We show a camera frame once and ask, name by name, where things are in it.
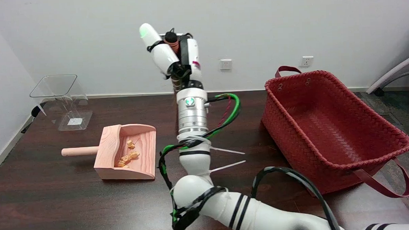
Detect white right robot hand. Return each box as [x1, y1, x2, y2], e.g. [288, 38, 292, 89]
[139, 21, 204, 92]

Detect small brown straw broom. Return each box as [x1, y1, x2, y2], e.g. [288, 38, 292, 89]
[164, 28, 185, 95]

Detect red-brown woven storage basket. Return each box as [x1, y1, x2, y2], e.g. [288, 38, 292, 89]
[259, 62, 409, 203]

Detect white zip tie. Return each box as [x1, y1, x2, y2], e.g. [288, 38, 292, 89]
[210, 145, 246, 156]
[209, 160, 247, 172]

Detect pink wooden dustpan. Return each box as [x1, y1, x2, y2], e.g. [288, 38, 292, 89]
[60, 123, 158, 183]

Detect clear acrylic container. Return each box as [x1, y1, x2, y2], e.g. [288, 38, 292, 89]
[29, 73, 94, 132]

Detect grey office chair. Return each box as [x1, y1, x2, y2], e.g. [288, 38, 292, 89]
[365, 52, 409, 142]

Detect black floor vent grille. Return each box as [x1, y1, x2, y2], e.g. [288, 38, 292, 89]
[378, 112, 401, 126]

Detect red braided cable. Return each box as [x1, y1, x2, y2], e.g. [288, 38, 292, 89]
[216, 95, 234, 128]

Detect green and black cable bundle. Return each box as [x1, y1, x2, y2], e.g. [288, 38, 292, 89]
[155, 93, 245, 230]

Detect grey and black cable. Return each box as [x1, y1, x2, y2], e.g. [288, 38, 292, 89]
[250, 164, 342, 230]

